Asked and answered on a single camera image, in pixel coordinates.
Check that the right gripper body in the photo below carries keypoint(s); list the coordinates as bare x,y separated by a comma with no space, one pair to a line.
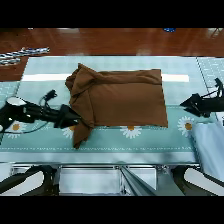
200,105

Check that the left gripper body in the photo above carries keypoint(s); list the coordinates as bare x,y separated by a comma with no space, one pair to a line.
66,116

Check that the brown T-shirt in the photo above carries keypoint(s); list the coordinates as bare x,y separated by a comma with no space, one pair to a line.
123,96

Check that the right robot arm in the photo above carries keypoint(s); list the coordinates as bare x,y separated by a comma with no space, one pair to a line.
215,104

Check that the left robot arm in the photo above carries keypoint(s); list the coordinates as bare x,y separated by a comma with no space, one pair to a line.
20,112

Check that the white flat sheet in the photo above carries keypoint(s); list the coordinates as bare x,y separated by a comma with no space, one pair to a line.
220,116

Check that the light blue garment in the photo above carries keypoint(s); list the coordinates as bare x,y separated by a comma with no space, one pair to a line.
210,150

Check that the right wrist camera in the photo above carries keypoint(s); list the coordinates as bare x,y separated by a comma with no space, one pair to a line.
219,86

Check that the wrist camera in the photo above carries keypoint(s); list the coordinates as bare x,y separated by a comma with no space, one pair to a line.
219,86
50,94

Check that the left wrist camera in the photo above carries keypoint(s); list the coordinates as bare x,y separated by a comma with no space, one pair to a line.
50,94

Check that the silver frame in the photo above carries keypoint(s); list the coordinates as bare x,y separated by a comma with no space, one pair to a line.
100,180

